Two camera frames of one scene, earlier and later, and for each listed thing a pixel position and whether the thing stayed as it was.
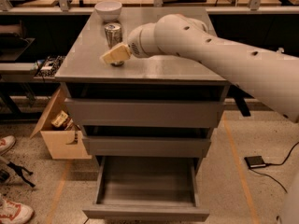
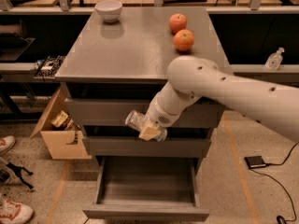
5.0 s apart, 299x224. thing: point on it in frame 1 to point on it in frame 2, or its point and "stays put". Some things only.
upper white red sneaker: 7,143 stays put
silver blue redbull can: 113,35 to 139,121
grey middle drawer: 146,147 stays put
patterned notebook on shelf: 49,65 stays put
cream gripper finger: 119,53 to 149,132
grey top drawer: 145,112 stays put
